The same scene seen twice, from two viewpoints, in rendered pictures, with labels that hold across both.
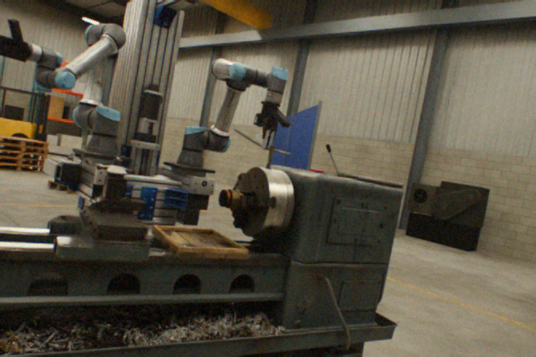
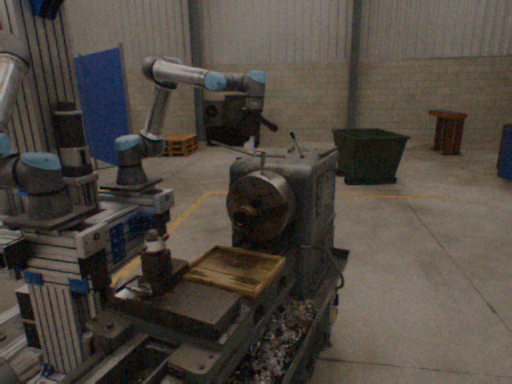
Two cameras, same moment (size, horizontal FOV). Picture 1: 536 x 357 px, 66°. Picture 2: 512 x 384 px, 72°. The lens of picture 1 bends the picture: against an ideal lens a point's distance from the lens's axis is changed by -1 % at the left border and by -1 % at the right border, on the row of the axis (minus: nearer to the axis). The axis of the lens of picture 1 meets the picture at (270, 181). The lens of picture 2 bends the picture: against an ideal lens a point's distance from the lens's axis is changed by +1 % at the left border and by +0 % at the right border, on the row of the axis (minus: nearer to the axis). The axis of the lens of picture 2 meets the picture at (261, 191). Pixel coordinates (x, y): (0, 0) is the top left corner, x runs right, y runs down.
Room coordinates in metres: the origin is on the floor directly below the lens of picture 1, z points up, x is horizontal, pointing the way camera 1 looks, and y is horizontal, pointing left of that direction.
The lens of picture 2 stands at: (0.55, 0.88, 1.60)
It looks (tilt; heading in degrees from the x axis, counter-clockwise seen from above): 16 degrees down; 327
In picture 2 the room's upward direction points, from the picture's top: 1 degrees counter-clockwise
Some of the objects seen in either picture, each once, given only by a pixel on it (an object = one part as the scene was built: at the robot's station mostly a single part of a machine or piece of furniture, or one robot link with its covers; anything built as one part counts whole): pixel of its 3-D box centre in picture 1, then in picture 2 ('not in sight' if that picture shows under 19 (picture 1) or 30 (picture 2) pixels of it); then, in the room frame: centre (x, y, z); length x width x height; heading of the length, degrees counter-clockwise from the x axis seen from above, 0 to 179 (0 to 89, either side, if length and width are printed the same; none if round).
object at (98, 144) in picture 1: (103, 143); (48, 201); (2.06, 0.86, 1.21); 0.15 x 0.15 x 0.10
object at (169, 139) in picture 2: not in sight; (177, 144); (9.71, -2.45, 0.22); 1.25 x 0.86 x 0.44; 141
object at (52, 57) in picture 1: (48, 58); not in sight; (1.89, 1.10, 1.56); 0.11 x 0.08 x 0.09; 151
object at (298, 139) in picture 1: (284, 166); (88, 114); (8.74, -0.23, 1.18); 4.12 x 0.80 x 2.35; 10
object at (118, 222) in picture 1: (111, 219); (173, 299); (1.56, 0.57, 0.95); 0.43 x 0.17 x 0.05; 31
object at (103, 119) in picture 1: (106, 119); (41, 171); (2.06, 0.86, 1.33); 0.13 x 0.12 x 0.14; 61
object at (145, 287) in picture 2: (118, 205); (163, 278); (1.62, 0.58, 0.99); 0.20 x 0.10 x 0.05; 121
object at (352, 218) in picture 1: (326, 213); (287, 188); (2.09, -0.31, 1.06); 0.59 x 0.48 x 0.39; 121
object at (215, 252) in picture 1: (198, 241); (232, 268); (1.73, 0.26, 0.89); 0.36 x 0.30 x 0.04; 31
